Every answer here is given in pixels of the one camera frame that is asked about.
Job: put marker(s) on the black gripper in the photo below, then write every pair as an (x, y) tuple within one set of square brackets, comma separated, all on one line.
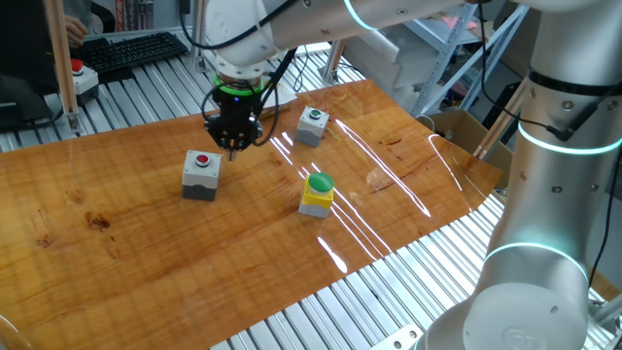
[(237, 114)]

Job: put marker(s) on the grey box red button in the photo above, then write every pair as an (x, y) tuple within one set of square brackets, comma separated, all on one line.
[(199, 177)]

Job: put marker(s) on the grey box small green button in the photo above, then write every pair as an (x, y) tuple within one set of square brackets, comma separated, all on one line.
[(311, 133)]

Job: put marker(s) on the yellow box green mushroom button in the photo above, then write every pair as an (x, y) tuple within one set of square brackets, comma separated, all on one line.
[(316, 199)]

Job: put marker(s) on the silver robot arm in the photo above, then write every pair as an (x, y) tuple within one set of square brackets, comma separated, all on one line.
[(549, 194)]

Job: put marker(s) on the bystander bare hand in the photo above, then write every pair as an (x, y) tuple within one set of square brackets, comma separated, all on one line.
[(75, 31)]

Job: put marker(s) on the black keyboard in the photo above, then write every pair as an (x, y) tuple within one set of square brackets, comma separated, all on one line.
[(131, 51)]

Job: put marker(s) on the glossy wood-grain mat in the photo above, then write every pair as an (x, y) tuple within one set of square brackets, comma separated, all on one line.
[(146, 253)]

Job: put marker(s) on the red emergency stop box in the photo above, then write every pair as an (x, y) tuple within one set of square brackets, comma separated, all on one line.
[(87, 80)]

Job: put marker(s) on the white foam blocks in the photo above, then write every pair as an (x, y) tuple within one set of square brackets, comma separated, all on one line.
[(384, 63)]

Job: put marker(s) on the grey metal shelf rack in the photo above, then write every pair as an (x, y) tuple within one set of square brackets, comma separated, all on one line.
[(449, 53)]

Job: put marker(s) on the cardboard box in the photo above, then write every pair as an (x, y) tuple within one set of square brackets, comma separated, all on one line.
[(466, 131)]

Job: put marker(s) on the upright aluminium post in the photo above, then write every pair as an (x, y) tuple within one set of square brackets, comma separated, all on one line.
[(198, 44)]

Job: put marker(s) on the wooden pole with bracket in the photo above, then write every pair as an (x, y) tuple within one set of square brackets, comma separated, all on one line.
[(63, 63)]

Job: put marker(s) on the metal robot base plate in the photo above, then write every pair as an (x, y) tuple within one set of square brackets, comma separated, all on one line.
[(398, 340)]

